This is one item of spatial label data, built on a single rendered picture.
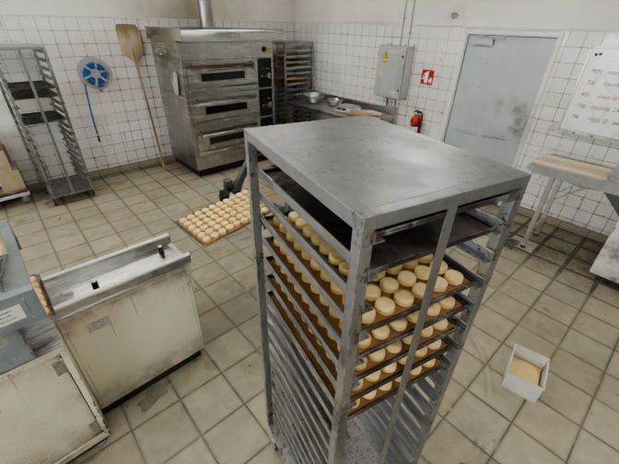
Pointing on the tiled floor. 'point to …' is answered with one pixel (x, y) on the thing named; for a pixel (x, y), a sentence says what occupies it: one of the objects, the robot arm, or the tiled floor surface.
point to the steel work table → (335, 107)
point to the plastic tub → (526, 373)
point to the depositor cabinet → (48, 408)
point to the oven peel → (130, 39)
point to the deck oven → (214, 90)
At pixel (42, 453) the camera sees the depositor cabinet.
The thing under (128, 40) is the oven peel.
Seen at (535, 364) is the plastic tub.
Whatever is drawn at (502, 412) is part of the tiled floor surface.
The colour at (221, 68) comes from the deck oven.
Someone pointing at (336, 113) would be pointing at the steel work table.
